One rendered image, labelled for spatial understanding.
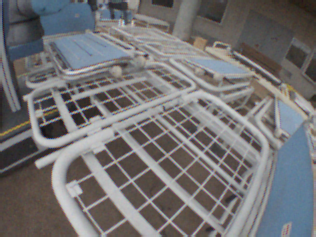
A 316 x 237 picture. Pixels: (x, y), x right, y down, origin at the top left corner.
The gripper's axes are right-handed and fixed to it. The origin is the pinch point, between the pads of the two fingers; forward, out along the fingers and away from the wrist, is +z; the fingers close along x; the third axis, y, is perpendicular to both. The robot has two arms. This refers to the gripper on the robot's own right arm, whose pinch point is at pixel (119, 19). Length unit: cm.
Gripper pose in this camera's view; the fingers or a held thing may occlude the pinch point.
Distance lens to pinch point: 101.7
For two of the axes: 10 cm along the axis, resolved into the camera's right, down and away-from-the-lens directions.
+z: -0.8, 4.2, 9.0
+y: -6.3, 6.8, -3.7
